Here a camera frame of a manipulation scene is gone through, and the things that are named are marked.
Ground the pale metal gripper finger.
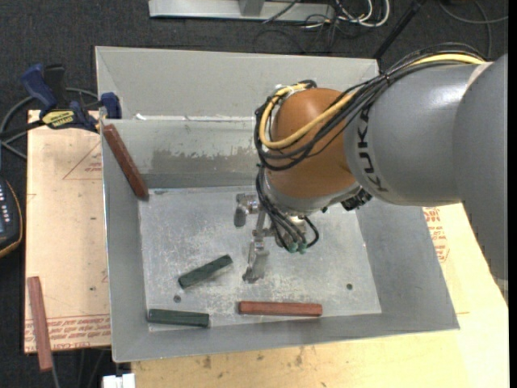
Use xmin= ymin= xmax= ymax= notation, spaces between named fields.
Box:
xmin=253 ymin=249 xmax=271 ymax=283
xmin=242 ymin=245 xmax=259 ymax=284

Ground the dark green flat block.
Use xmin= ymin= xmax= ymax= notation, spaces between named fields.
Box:
xmin=146 ymin=307 xmax=212 ymax=329
xmin=178 ymin=254 xmax=234 ymax=290

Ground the red-brown flat block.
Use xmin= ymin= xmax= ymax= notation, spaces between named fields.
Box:
xmin=237 ymin=300 xmax=324 ymax=318
xmin=26 ymin=276 xmax=55 ymax=373
xmin=103 ymin=124 xmax=151 ymax=201

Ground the grey metal bin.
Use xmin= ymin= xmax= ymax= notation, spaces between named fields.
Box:
xmin=95 ymin=45 xmax=461 ymax=364

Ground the brown cardboard board, red print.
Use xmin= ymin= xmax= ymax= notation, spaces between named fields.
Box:
xmin=23 ymin=109 xmax=450 ymax=355

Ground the black cylinder on white bracket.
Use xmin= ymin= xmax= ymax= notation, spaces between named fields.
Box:
xmin=340 ymin=187 xmax=373 ymax=213

